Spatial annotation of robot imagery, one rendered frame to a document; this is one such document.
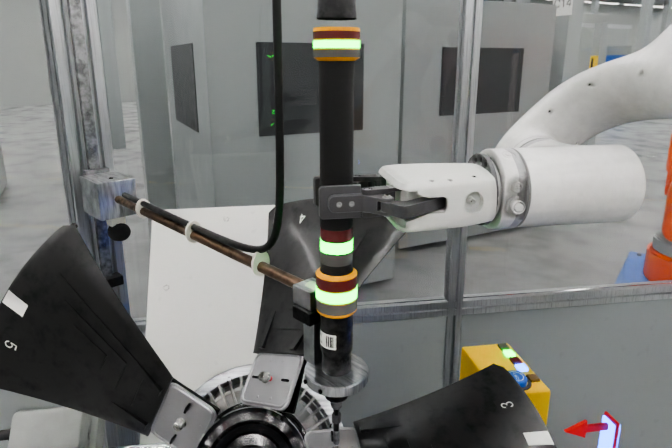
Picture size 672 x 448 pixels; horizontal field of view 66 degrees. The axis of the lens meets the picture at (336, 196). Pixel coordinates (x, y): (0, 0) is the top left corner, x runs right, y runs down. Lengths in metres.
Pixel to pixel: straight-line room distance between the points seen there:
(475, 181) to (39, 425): 0.65
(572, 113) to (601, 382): 1.24
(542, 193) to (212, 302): 0.57
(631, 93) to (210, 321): 0.68
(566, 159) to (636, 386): 1.37
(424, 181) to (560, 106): 0.23
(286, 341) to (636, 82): 0.48
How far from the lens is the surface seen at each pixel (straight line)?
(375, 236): 0.67
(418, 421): 0.70
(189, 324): 0.90
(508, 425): 0.71
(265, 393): 0.66
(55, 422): 0.84
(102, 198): 1.01
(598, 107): 0.66
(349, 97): 0.49
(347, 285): 0.52
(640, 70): 0.61
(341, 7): 0.48
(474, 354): 1.07
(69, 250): 0.68
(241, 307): 0.90
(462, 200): 0.50
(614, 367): 1.80
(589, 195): 0.57
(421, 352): 1.48
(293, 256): 0.72
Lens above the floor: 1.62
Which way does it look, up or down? 15 degrees down
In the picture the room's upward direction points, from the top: straight up
